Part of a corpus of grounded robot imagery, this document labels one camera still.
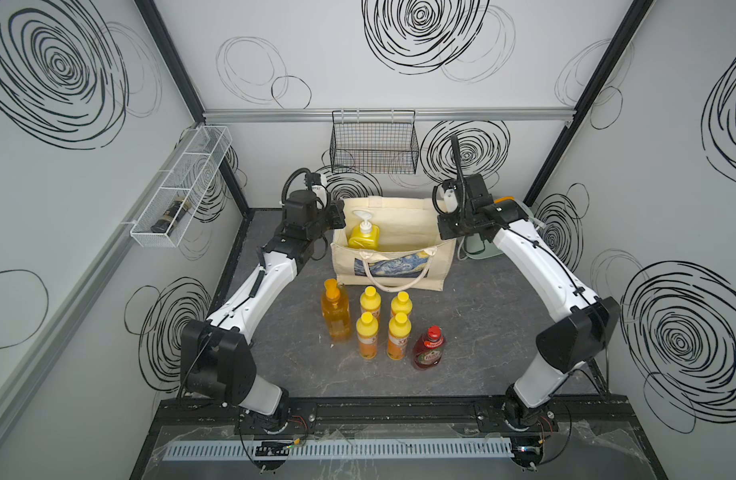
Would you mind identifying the orange bottle front right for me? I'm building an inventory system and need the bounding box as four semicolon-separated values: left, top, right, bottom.
387;312;412;360

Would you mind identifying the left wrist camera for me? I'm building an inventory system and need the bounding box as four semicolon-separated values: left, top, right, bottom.
305;172;329;203

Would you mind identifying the tall orange dish soap bottle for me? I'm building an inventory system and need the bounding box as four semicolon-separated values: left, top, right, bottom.
321;279;352;342

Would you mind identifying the orange bottle back left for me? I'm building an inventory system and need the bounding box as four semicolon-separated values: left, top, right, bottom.
360;286;382;321

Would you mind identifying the mint green toaster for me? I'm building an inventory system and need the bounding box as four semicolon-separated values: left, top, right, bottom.
457;199;546;261

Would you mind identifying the black wire wall basket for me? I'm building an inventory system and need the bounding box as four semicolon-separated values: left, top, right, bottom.
329;109;420;175

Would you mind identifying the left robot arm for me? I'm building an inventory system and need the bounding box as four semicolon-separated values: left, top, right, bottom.
178;186;346;423

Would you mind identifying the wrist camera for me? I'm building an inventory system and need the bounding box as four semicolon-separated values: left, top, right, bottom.
305;172;329;203
432;180;461;216

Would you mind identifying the dark item in shelf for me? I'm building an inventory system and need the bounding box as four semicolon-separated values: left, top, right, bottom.
150;198;192;234

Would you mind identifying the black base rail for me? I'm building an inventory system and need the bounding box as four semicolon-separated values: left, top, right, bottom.
153;395;635;433

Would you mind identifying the canvas starry night tote bag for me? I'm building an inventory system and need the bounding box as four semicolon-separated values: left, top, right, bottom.
331;196;456;293

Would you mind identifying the orange bottle front left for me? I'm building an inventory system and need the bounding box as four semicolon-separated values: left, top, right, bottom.
356;312;379;360

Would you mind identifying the orange bottle back right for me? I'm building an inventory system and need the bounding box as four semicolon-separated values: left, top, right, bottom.
391;291;413;317

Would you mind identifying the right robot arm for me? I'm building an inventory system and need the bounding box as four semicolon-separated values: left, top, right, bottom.
432;173;621;431

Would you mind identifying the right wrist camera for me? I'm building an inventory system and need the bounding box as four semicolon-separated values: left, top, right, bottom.
432;180;461;216

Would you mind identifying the grey slotted cable duct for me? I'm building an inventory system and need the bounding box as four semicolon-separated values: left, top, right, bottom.
162;438;514;461

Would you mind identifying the yellow pump dish soap bottle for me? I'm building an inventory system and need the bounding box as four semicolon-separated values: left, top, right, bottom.
348;210;380;251

